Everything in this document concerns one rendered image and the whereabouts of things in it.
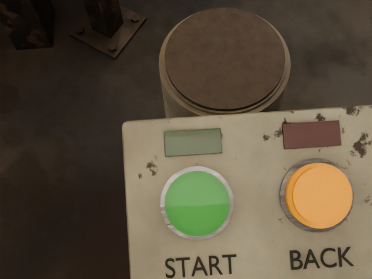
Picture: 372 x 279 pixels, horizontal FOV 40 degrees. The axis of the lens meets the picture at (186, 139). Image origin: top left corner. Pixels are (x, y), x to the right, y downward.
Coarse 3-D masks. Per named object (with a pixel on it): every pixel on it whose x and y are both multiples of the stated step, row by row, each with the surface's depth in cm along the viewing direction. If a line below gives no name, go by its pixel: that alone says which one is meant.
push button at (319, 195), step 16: (304, 176) 31; (320, 176) 31; (336, 176) 31; (288, 192) 31; (304, 192) 31; (320, 192) 31; (336, 192) 31; (288, 208) 32; (304, 208) 31; (320, 208) 31; (336, 208) 31; (304, 224) 31; (320, 224) 31
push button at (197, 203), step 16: (192, 176) 31; (208, 176) 32; (176, 192) 31; (192, 192) 31; (208, 192) 31; (224, 192) 32; (176, 208) 31; (192, 208) 31; (208, 208) 31; (224, 208) 31; (176, 224) 31; (192, 224) 31; (208, 224) 31
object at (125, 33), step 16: (96, 0) 99; (112, 0) 102; (96, 16) 104; (112, 16) 105; (128, 16) 112; (80, 32) 109; (96, 32) 110; (112, 32) 109; (128, 32) 110; (96, 48) 108; (112, 48) 107
